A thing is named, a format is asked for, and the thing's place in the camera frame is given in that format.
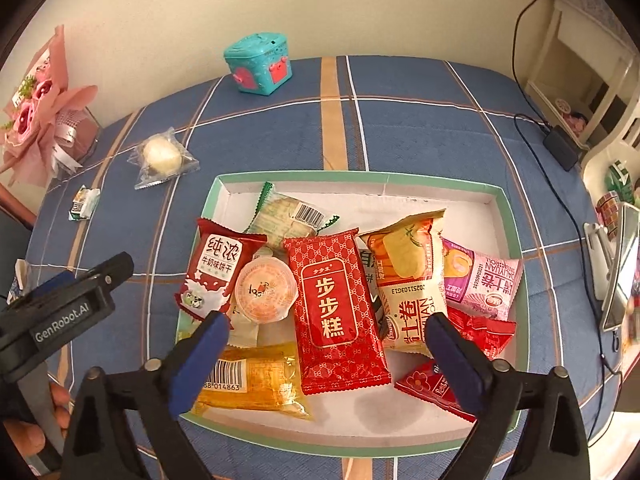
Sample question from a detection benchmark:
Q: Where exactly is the round pastry green-edged packet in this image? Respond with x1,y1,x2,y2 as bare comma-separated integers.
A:
245,181,341,246

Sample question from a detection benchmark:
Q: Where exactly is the orange cream roll packet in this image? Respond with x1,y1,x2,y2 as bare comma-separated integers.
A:
360,208,448,358

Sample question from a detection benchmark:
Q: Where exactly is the red flowered snack packet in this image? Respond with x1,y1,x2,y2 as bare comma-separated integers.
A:
394,360,478,423
445,305,517,361

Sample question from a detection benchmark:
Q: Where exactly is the green snack bag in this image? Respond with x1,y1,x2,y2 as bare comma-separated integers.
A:
605,160,632,194

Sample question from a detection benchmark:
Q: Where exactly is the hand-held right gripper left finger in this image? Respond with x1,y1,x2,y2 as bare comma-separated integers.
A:
60,310,231,480

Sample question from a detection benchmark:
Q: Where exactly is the teal toy house box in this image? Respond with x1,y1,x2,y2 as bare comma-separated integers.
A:
223,32,293,96

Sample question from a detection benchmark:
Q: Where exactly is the black power cable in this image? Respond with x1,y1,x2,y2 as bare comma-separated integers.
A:
512,0,623,441

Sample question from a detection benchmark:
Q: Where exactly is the pink rose bouquet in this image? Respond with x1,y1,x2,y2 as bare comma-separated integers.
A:
0,25,98,186

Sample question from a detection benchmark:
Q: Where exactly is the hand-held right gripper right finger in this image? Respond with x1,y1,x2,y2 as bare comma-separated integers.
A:
424,312,591,480

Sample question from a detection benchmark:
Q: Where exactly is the small standing mirror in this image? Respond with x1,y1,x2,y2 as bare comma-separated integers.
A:
600,203,640,332

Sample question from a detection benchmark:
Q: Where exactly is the dark panelled cabinet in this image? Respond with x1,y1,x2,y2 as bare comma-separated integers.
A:
0,210,31,306

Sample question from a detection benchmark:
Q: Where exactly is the dark red biscuit packet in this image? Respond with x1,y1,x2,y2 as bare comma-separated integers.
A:
174,217,268,322

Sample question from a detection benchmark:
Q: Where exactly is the crumpled blue white packet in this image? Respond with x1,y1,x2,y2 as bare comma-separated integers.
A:
7,259,33,301

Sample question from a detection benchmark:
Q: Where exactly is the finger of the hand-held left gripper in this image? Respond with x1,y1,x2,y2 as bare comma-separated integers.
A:
87,252,136,292
7,270,92,308

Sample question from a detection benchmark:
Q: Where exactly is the white wooden shelf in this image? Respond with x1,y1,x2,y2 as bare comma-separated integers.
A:
522,0,640,151

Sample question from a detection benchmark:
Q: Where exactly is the pink roll cake packet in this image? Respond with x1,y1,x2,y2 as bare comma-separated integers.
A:
441,239,524,321

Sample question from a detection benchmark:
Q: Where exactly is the white box green rim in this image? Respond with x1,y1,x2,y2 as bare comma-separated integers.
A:
174,171,530,458

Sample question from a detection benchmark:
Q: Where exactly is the white phone stand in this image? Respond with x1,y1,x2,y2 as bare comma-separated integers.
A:
584,222,613,281

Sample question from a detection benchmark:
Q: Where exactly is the clear packet white pastry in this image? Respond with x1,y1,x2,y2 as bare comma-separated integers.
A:
127,127,200,191

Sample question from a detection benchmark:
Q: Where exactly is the blue plaid tablecloth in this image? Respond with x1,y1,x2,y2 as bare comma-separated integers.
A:
25,55,631,480

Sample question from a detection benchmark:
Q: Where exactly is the long red cake packet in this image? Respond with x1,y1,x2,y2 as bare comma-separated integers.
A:
282,227,392,396

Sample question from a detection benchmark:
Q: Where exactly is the small green white packet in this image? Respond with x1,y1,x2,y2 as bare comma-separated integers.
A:
68,185,101,222

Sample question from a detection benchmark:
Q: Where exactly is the pudding cup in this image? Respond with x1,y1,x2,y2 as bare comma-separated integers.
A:
234,255,296,323

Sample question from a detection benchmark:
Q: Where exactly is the person's left hand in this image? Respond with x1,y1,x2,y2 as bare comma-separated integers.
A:
0,382,72,467

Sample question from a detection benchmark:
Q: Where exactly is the yellow cake packet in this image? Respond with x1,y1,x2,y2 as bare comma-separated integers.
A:
190,342,313,421

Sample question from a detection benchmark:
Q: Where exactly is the clear glass vase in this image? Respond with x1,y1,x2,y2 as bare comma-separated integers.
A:
50,107,101,176

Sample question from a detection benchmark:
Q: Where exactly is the black power adapter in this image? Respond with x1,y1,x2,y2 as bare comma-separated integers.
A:
543,126,581,172

